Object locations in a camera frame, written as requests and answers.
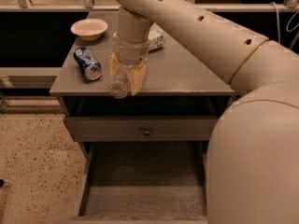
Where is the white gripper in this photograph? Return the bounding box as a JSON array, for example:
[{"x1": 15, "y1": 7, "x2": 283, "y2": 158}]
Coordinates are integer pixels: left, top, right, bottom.
[{"x1": 110, "y1": 33, "x2": 150, "y2": 95}]

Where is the clear plastic water bottle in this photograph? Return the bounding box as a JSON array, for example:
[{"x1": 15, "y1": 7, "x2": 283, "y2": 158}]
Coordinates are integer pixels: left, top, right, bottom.
[{"x1": 109, "y1": 65, "x2": 130, "y2": 99}]

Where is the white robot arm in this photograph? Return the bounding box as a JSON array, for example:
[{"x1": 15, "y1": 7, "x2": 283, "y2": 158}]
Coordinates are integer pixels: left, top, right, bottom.
[{"x1": 117, "y1": 0, "x2": 299, "y2": 224}]

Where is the white labelled plastic bottle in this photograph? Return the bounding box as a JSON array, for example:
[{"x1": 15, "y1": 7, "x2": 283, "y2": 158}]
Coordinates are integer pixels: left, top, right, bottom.
[{"x1": 149, "y1": 30, "x2": 165, "y2": 51}]

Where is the round metal drawer knob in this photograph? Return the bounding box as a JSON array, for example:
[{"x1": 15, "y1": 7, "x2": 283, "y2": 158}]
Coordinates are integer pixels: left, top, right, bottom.
[{"x1": 143, "y1": 127, "x2": 151, "y2": 136}]

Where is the closed upper grey drawer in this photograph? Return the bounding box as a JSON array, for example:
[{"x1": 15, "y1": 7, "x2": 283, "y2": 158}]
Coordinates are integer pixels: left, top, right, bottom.
[{"x1": 64, "y1": 117, "x2": 217, "y2": 142}]

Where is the grey wooden drawer cabinet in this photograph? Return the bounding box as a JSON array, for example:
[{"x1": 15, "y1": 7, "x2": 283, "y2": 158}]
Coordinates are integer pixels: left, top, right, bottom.
[{"x1": 50, "y1": 9, "x2": 236, "y2": 224}]

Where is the open middle grey drawer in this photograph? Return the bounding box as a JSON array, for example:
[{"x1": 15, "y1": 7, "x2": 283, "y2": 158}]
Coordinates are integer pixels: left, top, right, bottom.
[{"x1": 63, "y1": 142, "x2": 207, "y2": 224}]

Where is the blue soda can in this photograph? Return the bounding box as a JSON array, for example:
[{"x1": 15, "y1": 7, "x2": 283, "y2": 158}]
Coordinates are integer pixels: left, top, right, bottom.
[{"x1": 73, "y1": 47, "x2": 102, "y2": 80}]

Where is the white paper bowl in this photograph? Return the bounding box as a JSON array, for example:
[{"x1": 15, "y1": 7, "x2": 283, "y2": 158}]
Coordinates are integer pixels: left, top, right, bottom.
[{"x1": 70, "y1": 19, "x2": 107, "y2": 41}]

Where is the white cable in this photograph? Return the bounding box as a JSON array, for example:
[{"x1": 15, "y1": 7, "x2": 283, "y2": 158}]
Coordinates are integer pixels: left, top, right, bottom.
[{"x1": 269, "y1": 1, "x2": 299, "y2": 44}]

